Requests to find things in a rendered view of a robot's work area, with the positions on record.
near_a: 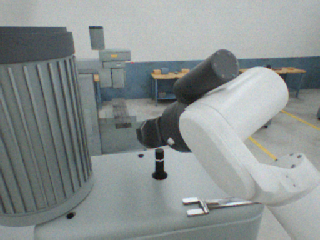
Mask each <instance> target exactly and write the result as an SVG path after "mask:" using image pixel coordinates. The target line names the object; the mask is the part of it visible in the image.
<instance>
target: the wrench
mask: <svg viewBox="0 0 320 240"><path fill-rule="evenodd" d="M182 203H183V205H193V204H198V203H199V206H200V209H193V210H189V211H187V217H188V218H190V217H198V216H203V215H205V214H209V211H208V210H212V209H224V208H231V207H236V206H247V205H252V204H262V203H258V202H253V201H247V200H243V199H237V198H235V197H228V198H223V199H211V200H206V201H205V202H204V199H203V198H202V197H198V198H196V197H194V198H189V199H183V200H182Z"/></svg>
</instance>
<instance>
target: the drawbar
mask: <svg viewBox="0 0 320 240"><path fill-rule="evenodd" d="M162 159H164V149H162V148H157V149H155V174H156V180H163V179H164V160H163V161H161V160H162ZM156 160H160V161H156Z"/></svg>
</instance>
